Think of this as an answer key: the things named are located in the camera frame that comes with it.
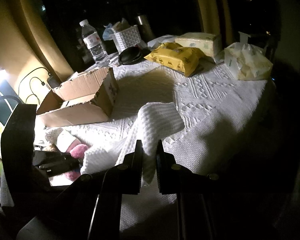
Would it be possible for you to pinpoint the pink plush toy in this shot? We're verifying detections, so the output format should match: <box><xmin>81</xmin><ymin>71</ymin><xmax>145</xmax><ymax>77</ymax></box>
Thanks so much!
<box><xmin>64</xmin><ymin>144</ymin><xmax>89</xmax><ymax>181</ymax></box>

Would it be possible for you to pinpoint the white waffle towel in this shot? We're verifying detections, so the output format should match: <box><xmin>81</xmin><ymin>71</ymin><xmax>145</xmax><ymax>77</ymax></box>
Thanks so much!
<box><xmin>80</xmin><ymin>102</ymin><xmax>185</xmax><ymax>185</ymax></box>

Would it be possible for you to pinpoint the cardboard box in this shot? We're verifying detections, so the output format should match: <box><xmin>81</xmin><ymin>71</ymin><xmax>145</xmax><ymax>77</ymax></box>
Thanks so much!
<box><xmin>37</xmin><ymin>67</ymin><xmax>119</xmax><ymax>127</ymax></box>

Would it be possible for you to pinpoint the white textured tablecloth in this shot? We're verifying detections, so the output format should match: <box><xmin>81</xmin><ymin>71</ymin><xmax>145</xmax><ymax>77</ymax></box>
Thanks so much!
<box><xmin>34</xmin><ymin>60</ymin><xmax>267</xmax><ymax>230</ymax></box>

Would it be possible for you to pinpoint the yellow wipes pack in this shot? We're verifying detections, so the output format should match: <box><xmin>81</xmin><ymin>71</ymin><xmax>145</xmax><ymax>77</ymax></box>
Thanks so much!
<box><xmin>144</xmin><ymin>42</ymin><xmax>206</xmax><ymax>77</ymax></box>

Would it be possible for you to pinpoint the black round lid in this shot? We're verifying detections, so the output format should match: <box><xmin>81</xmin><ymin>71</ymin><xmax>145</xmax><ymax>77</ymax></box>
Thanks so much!
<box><xmin>119</xmin><ymin>47</ymin><xmax>151</xmax><ymax>65</ymax></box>

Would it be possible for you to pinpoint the clear water bottle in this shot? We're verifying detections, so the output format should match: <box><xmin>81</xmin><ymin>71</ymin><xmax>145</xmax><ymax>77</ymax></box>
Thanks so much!
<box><xmin>79</xmin><ymin>20</ymin><xmax>108</xmax><ymax>65</ymax></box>

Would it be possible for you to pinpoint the clear plastic tissue bag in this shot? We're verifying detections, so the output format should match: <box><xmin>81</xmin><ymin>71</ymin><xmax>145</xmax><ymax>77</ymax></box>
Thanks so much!
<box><xmin>224</xmin><ymin>42</ymin><xmax>273</xmax><ymax>81</ymax></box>

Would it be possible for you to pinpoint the pale yellow tissue pack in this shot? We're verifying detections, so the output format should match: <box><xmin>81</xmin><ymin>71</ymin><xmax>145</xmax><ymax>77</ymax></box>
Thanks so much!
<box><xmin>175</xmin><ymin>33</ymin><xmax>222</xmax><ymax>57</ymax></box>

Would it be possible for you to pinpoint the white woven basket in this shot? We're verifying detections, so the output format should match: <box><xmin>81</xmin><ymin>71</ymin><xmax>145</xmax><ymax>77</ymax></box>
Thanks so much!
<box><xmin>111</xmin><ymin>25</ymin><xmax>141</xmax><ymax>53</ymax></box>

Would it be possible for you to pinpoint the metal thermos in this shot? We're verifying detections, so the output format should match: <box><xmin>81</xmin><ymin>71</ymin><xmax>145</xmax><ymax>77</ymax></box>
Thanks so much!
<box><xmin>136</xmin><ymin>15</ymin><xmax>154</xmax><ymax>42</ymax></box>

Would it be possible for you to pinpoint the black charging cable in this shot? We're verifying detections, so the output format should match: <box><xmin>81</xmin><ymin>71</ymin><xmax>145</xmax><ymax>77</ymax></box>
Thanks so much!
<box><xmin>17</xmin><ymin>67</ymin><xmax>52</xmax><ymax>106</ymax></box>

